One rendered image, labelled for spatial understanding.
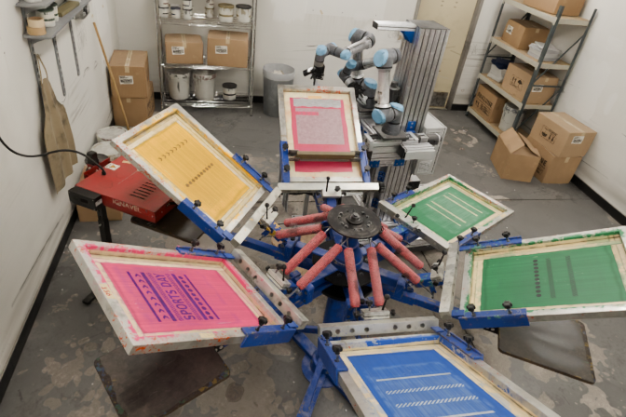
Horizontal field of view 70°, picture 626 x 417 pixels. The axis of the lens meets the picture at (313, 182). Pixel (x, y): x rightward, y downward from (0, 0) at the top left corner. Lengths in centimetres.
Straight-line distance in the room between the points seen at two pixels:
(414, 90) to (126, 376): 276
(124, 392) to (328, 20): 553
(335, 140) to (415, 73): 86
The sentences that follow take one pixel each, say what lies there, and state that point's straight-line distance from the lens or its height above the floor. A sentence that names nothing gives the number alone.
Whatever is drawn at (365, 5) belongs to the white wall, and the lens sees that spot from 678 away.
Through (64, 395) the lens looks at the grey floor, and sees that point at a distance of 342.
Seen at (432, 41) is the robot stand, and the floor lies 193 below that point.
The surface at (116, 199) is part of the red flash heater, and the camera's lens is 292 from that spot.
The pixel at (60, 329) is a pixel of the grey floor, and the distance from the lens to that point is 375.
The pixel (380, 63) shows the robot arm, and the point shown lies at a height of 181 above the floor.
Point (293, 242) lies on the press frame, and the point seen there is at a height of 104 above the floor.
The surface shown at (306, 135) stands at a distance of 321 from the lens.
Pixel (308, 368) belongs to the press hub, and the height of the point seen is 1.
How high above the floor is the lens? 277
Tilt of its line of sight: 33 degrees down
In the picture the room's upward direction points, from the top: 8 degrees clockwise
